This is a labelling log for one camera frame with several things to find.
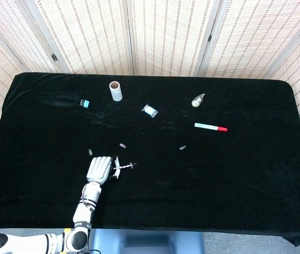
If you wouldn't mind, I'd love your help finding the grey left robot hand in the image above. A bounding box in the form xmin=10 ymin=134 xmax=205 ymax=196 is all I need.
xmin=85 ymin=155 xmax=122 ymax=185

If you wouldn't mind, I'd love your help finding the white cardboard tube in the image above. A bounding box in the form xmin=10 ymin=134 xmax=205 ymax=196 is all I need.
xmin=109 ymin=81 xmax=123 ymax=102

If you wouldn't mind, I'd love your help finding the white blue wrapped eraser packet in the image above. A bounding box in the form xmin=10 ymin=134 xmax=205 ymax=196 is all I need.
xmin=142 ymin=104 xmax=159 ymax=119

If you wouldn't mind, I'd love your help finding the blue grey robot torso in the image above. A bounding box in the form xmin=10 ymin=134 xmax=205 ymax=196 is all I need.
xmin=90 ymin=229 xmax=205 ymax=254

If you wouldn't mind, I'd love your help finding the black velvet table cloth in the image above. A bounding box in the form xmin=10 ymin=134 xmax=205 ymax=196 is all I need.
xmin=0 ymin=71 xmax=300 ymax=248

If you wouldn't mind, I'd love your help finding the white marker with red cap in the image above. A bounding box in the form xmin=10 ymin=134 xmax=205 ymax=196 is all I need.
xmin=194 ymin=122 xmax=228 ymax=132

